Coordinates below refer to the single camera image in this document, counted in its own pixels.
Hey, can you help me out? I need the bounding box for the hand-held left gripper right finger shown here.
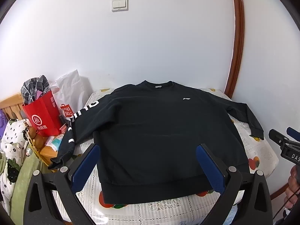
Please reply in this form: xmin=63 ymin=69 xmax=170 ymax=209
xmin=196 ymin=143 xmax=273 ymax=225

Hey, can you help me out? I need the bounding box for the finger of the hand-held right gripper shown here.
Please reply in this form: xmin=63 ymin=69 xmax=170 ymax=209
xmin=286 ymin=127 xmax=300 ymax=143
xmin=269 ymin=128 xmax=291 ymax=147

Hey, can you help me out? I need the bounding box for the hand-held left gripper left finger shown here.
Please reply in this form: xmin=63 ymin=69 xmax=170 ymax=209
xmin=23 ymin=143 xmax=101 ymax=225

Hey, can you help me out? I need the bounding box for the black sweatshirt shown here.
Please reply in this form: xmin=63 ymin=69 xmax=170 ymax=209
xmin=48 ymin=80 xmax=265 ymax=205

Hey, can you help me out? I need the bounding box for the person's right hand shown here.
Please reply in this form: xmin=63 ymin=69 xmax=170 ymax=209
xmin=285 ymin=166 xmax=300 ymax=209

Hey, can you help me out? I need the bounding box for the brown wooden baseboard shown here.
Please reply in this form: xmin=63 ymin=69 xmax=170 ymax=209
xmin=269 ymin=184 xmax=290 ymax=201

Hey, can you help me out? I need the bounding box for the wooden nightstand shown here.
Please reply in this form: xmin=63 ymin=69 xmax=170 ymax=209
xmin=39 ymin=133 xmax=64 ymax=167

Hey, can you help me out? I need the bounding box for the brown gourd ornament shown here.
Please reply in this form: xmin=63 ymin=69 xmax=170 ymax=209
xmin=25 ymin=122 xmax=45 ymax=148

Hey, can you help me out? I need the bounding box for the fruit-print tablecloth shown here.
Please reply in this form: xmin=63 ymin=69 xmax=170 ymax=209
xmin=50 ymin=88 xmax=278 ymax=225

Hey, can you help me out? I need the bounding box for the green blanket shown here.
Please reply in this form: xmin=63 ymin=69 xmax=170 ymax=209
xmin=0 ymin=143 xmax=57 ymax=216

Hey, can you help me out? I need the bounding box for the red paper bag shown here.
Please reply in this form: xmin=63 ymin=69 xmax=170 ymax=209
xmin=22 ymin=90 xmax=62 ymax=137

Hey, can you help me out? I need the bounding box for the white plastic bag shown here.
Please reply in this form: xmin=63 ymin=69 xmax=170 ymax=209
xmin=50 ymin=70 xmax=81 ymax=127

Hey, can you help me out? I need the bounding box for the white floral cloth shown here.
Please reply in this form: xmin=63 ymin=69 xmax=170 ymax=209
xmin=0 ymin=118 xmax=32 ymax=202

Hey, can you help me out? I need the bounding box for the purple cloth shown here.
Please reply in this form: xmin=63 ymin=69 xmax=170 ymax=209
xmin=0 ymin=110 xmax=6 ymax=141

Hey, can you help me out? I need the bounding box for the grey checkered cloth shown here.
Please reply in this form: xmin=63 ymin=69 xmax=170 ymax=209
xmin=21 ymin=75 xmax=51 ymax=106

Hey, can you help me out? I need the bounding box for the wooden headboard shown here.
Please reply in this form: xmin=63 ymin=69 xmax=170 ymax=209
xmin=0 ymin=93 xmax=26 ymax=122

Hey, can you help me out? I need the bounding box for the black cable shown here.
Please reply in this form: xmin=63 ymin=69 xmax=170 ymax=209
xmin=273 ymin=191 xmax=300 ymax=219

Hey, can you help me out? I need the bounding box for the brown wooden door frame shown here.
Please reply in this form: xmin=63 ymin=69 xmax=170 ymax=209
xmin=224 ymin=0 xmax=245 ymax=99

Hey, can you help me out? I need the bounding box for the white wall light switch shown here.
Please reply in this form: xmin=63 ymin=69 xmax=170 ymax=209
xmin=111 ymin=0 xmax=129 ymax=12

